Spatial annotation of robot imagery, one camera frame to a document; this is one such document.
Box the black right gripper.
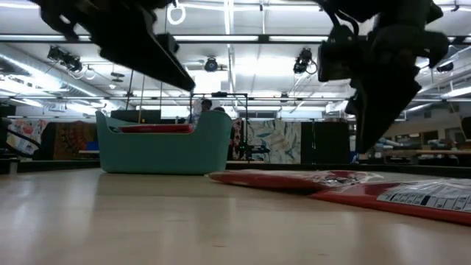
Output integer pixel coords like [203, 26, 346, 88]
[345, 10, 450, 155]

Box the black overhead frame bar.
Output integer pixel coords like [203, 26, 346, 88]
[0, 34, 471, 45]

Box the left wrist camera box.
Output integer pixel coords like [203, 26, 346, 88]
[156, 32, 180, 54]

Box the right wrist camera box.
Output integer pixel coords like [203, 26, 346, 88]
[317, 25, 371, 82]

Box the white cable loop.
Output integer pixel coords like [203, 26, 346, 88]
[166, 0, 188, 26]

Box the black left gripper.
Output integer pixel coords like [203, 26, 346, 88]
[29, 0, 196, 93]

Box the black metal stand frame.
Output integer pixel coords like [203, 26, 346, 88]
[189, 91, 249, 163]

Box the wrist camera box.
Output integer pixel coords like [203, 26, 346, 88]
[317, 25, 371, 82]
[156, 32, 180, 54]

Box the leaf patterned cloth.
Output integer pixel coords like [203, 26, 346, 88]
[246, 120, 302, 165]

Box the teal plastic basket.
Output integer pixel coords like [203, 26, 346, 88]
[94, 109, 234, 176]

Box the brown patterned rug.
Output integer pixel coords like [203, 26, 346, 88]
[51, 121, 99, 160]

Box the black cabinet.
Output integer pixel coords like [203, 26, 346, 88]
[300, 121, 350, 165]

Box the black monitor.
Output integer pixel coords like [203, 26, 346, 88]
[110, 109, 162, 124]

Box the colourful dotted cloth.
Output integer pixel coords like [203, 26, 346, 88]
[7, 118, 49, 155]

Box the red popcorn bag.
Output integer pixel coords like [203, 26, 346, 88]
[308, 177, 471, 226]
[208, 169, 383, 192]
[118, 123, 195, 135]

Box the black overhead camera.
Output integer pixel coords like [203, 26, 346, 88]
[293, 47, 314, 74]
[204, 56, 220, 74]
[46, 45, 84, 73]

